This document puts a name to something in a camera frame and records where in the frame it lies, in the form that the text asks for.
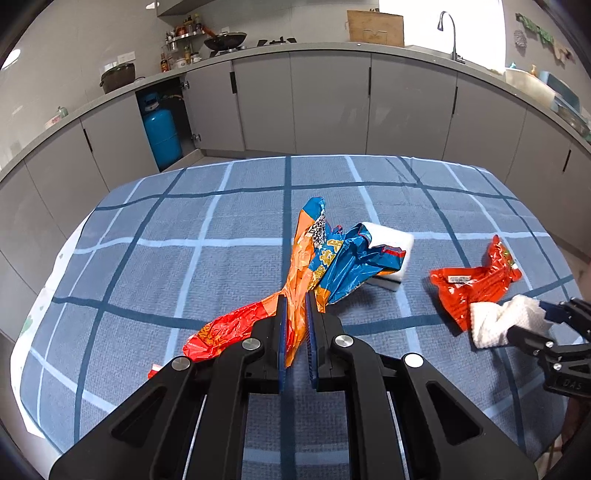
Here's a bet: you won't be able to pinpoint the white tissue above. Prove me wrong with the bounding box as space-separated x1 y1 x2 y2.
470 295 552 349

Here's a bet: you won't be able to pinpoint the blue gas cylinder under counter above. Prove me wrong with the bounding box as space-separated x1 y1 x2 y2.
141 93 182 171

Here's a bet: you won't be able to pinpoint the grey kitchen cabinets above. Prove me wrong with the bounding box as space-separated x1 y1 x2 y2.
1 43 590 338

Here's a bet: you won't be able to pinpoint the wooden cutting board left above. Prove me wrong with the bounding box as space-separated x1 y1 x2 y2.
346 10 405 47

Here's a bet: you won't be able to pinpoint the spice rack with bottles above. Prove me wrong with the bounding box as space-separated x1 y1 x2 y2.
159 13 204 73

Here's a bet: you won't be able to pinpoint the blue plaid tablecloth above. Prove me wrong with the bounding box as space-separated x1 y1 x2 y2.
19 155 579 458

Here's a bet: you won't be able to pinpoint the blue dish rack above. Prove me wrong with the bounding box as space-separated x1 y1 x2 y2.
539 71 590 138

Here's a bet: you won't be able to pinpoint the red snack packet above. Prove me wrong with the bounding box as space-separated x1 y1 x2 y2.
430 235 522 331

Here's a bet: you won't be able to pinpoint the black kitchen faucet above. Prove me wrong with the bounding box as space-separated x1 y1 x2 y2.
437 10 467 65

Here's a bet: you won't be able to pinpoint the orange blue snack wrapper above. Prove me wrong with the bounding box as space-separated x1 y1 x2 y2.
147 196 408 380

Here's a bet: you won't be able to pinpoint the hanging cloths on hooks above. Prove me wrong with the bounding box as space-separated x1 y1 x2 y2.
514 13 574 63

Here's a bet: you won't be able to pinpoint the black wok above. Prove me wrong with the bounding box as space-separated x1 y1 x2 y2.
204 32 247 52

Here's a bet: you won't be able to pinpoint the black rice cooker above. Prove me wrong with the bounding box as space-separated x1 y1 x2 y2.
99 63 135 94

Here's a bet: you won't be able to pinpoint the white plastic tub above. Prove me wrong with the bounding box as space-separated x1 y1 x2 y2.
504 68 555 109

